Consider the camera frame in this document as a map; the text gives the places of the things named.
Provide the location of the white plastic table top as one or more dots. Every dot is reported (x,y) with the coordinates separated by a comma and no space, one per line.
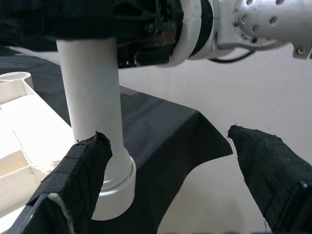
(29,122)

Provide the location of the white plastic table leg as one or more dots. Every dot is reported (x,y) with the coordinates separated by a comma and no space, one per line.
(92,97)

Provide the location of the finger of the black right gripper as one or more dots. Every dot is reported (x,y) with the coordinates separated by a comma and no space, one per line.
(61,19)

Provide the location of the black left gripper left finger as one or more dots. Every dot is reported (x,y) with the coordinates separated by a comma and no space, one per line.
(68,190)

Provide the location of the black tablecloth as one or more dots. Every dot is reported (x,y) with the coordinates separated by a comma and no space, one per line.
(158,126)

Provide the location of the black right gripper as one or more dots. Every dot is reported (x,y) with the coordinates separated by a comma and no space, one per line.
(146,29)

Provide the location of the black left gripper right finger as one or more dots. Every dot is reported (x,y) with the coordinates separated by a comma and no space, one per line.
(275,182)

